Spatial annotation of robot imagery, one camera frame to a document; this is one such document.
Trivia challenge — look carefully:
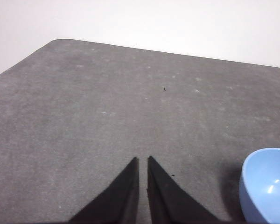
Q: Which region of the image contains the blue bowl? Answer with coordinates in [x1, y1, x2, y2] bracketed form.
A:
[238, 147, 280, 224]

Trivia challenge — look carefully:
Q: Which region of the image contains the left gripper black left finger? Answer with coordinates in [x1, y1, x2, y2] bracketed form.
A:
[69, 156, 140, 224]

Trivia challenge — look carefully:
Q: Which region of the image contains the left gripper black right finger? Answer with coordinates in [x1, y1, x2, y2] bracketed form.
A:
[146, 155, 227, 224]

